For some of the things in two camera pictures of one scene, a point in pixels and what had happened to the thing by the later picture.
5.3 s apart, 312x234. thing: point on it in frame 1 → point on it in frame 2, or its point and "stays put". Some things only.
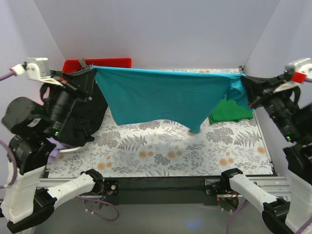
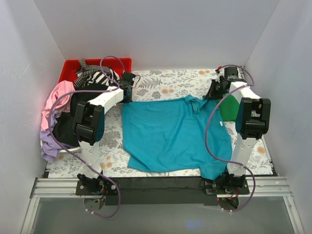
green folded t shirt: x=229 y=111 stays put
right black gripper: x=261 y=95 → x=215 y=88
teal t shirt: x=143 y=95 → x=169 y=136
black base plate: x=196 y=191 stays put
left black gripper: x=75 y=88 → x=127 y=92
